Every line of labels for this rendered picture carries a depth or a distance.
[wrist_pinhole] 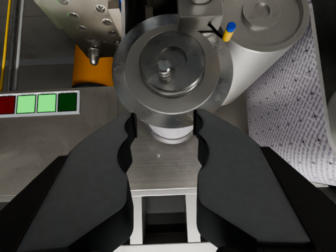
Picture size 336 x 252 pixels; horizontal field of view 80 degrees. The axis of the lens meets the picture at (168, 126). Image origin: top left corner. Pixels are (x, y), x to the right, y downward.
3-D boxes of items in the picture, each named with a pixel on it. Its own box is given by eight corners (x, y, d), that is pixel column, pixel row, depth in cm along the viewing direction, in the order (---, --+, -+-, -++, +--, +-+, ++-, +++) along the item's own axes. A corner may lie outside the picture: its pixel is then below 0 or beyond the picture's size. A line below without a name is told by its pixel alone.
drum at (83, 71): (119, 44, 239) (120, 98, 228) (84, 46, 240) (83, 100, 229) (107, 18, 195) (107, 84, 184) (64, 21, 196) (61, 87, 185)
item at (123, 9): (124, -81, 29) (125, 38, 26) (145, 26, 52) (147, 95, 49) (120, -80, 29) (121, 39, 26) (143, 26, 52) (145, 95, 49)
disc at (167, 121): (227, 10, 26) (239, 125, 23) (226, 12, 26) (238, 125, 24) (111, 16, 26) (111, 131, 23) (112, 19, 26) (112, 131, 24)
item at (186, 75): (215, 42, 23) (191, 102, 22) (212, 51, 25) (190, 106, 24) (154, 20, 23) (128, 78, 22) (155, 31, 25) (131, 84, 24)
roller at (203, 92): (216, 21, 25) (224, 111, 23) (194, 90, 51) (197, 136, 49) (124, 26, 25) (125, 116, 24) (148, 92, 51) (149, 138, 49)
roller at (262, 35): (302, -34, 27) (317, 50, 25) (239, 59, 52) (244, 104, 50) (211, -29, 27) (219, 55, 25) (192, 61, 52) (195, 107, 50)
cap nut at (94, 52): (98, 47, 59) (97, 62, 58) (102, 54, 63) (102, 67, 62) (85, 48, 59) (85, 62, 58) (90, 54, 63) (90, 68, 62)
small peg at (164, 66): (173, 61, 20) (168, 73, 19) (173, 73, 22) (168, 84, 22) (160, 56, 20) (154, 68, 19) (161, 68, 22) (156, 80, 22)
